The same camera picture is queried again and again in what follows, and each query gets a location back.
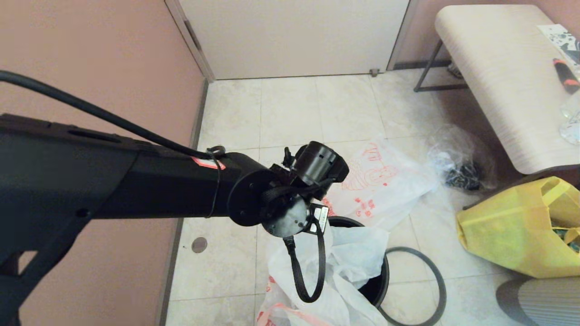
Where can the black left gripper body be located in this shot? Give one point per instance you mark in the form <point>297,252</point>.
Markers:
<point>290,217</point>

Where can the white red-print plastic bag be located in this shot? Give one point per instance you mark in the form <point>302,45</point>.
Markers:
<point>353,258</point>

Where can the black trash bin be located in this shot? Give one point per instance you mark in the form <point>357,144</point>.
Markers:
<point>378,290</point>

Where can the clear bag with black items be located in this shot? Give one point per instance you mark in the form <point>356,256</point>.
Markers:
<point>462,174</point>

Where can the yellow fabric tote bag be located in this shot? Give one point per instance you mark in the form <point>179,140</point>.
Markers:
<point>507,235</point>

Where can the round grey floor disc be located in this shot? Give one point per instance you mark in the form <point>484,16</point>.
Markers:
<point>199,244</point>

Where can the grey baseboard strip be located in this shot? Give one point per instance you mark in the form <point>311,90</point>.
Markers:
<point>181,253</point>

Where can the small metal door stop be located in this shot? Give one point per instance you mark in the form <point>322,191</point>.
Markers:
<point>374,72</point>

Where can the white door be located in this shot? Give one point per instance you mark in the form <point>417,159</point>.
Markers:
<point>294,36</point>

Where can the small grey floor object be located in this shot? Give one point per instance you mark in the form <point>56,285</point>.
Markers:
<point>454,71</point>

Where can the white wood-grain table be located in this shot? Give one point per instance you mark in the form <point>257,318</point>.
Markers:
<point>498,68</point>

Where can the grey ribbed bin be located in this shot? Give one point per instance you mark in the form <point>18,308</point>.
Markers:
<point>543,303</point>

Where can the teal patterned packet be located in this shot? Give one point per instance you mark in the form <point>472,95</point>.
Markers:
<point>571,237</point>

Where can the clear crumpled plastic bottle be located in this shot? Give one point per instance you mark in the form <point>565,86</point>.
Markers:
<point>572,127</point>

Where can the black orange tool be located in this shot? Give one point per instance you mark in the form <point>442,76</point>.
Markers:
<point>566,77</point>

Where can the printed white paper sheet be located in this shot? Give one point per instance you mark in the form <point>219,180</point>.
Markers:
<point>559,36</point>

